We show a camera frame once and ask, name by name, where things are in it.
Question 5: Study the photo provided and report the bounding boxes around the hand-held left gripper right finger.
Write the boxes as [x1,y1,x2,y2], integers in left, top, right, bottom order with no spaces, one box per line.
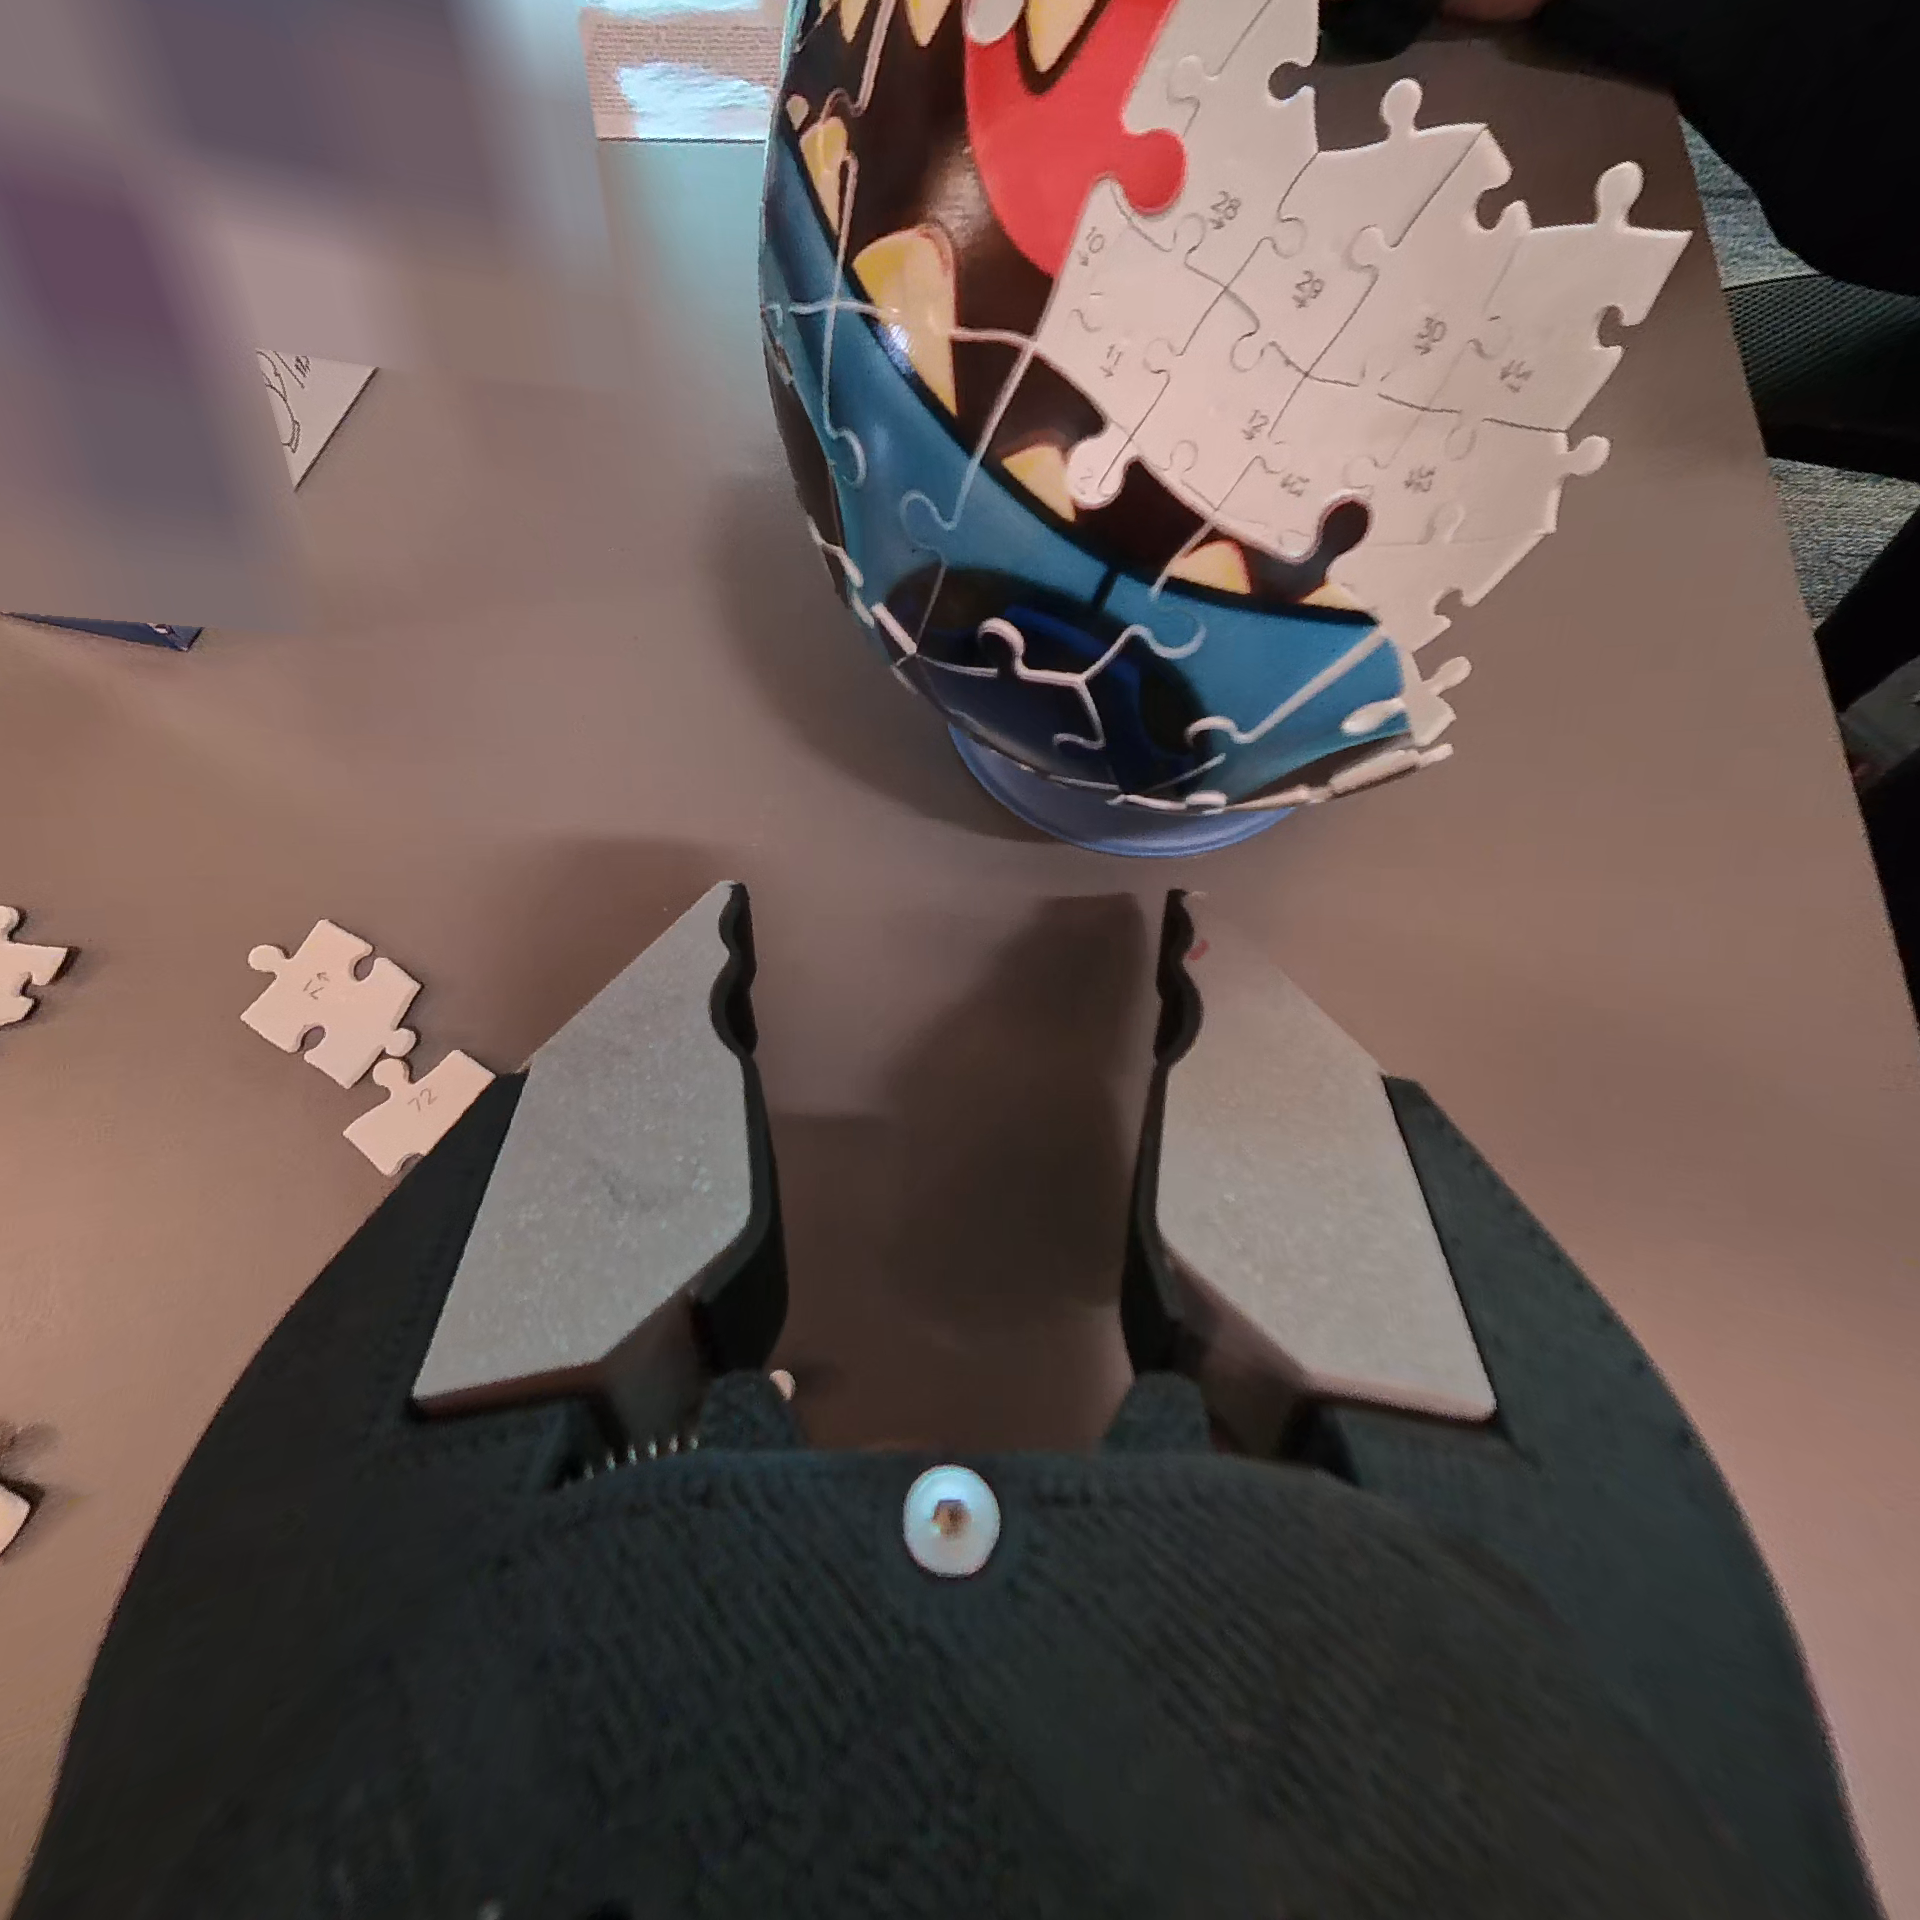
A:
[1122,888,1502,1446]

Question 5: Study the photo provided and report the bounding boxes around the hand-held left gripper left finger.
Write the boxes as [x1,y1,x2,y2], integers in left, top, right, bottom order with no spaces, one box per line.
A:
[408,880,791,1419]

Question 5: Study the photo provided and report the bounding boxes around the blue ball stand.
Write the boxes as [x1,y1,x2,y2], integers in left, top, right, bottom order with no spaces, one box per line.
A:
[947,715,1304,860]

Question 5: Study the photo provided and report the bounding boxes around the puzzle ball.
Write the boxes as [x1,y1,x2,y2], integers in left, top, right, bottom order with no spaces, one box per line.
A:
[756,0,1697,820]

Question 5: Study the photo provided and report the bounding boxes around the cartoon print puzzle box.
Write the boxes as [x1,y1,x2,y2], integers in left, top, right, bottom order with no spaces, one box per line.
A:
[0,347,378,651]

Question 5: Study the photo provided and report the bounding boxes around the grey office chair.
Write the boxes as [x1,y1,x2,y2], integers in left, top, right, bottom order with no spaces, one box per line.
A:
[1724,275,1920,469]

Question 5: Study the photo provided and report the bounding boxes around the printed instruction leaflet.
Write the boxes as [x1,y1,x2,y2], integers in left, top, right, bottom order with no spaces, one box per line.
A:
[576,0,798,143]

